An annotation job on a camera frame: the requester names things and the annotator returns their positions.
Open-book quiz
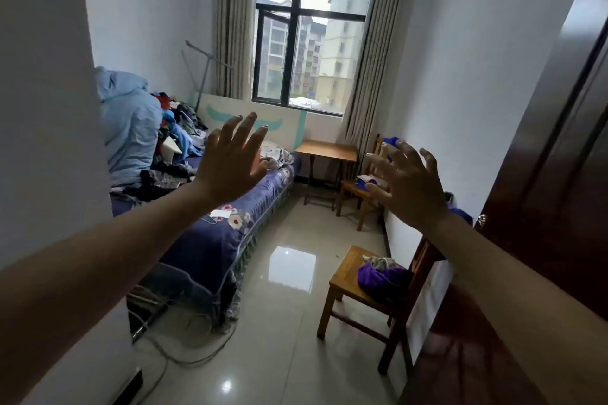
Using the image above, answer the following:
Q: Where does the bed with blue floral sheet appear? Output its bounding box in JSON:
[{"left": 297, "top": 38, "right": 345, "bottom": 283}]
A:
[{"left": 110, "top": 153, "right": 303, "bottom": 334}]

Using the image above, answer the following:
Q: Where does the person's left hand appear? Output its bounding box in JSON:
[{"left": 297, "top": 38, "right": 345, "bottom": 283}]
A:
[{"left": 193, "top": 111, "right": 270, "bottom": 206}]

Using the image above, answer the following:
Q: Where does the black framed window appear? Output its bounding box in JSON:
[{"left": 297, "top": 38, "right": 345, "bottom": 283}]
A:
[{"left": 251, "top": 0, "right": 375, "bottom": 117}]

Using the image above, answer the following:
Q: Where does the beige patterned curtain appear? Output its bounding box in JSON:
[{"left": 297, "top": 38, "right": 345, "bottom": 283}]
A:
[
  {"left": 343, "top": 0, "right": 410, "bottom": 178},
  {"left": 214, "top": 0, "right": 258, "bottom": 101}
]

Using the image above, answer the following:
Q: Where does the person's left forearm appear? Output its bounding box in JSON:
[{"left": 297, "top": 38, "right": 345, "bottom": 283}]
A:
[{"left": 0, "top": 180, "right": 224, "bottom": 405}]

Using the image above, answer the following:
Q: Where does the wooden slat-back chair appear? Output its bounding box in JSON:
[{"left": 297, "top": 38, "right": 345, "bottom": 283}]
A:
[{"left": 335, "top": 133, "right": 396, "bottom": 232}]

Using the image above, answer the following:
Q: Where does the wooden folding table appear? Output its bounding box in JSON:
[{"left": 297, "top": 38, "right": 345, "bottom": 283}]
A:
[{"left": 294, "top": 139, "right": 358, "bottom": 211}]

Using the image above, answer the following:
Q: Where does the dark brown wooden door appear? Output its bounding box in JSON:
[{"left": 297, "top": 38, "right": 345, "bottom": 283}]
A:
[{"left": 398, "top": 0, "right": 608, "bottom": 405}]

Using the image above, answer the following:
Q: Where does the purple cloth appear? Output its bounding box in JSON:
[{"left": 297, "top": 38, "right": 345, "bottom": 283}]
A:
[{"left": 357, "top": 261, "right": 414, "bottom": 306}]

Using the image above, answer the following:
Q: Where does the grey floor cable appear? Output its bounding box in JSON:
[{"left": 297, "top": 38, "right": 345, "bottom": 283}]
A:
[{"left": 128, "top": 285, "right": 238, "bottom": 405}]

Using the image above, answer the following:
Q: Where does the light blue duvet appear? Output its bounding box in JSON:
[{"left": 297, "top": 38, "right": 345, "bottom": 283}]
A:
[{"left": 94, "top": 66, "right": 164, "bottom": 190}]

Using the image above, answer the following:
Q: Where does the green terry towel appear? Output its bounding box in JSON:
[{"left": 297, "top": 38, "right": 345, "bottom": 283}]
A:
[{"left": 362, "top": 255, "right": 405, "bottom": 273}]

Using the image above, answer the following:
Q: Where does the person's right forearm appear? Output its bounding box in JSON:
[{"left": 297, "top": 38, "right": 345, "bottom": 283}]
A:
[{"left": 425, "top": 209, "right": 608, "bottom": 405}]

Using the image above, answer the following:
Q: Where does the cream folded fabric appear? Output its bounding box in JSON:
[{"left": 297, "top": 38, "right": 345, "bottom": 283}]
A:
[{"left": 160, "top": 136, "right": 184, "bottom": 165}]

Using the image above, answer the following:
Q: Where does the person's right hand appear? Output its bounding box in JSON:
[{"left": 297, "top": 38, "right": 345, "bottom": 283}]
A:
[{"left": 364, "top": 139, "right": 450, "bottom": 232}]

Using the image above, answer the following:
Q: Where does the pile of mixed clothes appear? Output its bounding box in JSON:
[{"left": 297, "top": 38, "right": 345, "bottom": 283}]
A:
[{"left": 111, "top": 92, "right": 210, "bottom": 204}]

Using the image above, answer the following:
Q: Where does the crumpled grey white garment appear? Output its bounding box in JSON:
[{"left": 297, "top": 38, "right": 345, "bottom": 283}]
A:
[{"left": 260, "top": 141, "right": 296, "bottom": 171}]

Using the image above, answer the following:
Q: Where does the white headboard with teal print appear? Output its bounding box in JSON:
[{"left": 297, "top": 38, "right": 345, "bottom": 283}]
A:
[{"left": 192, "top": 92, "right": 310, "bottom": 152}]

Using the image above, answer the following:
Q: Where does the grey metal drying rack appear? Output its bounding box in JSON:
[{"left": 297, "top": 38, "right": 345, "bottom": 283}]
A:
[{"left": 182, "top": 40, "right": 234, "bottom": 111}]

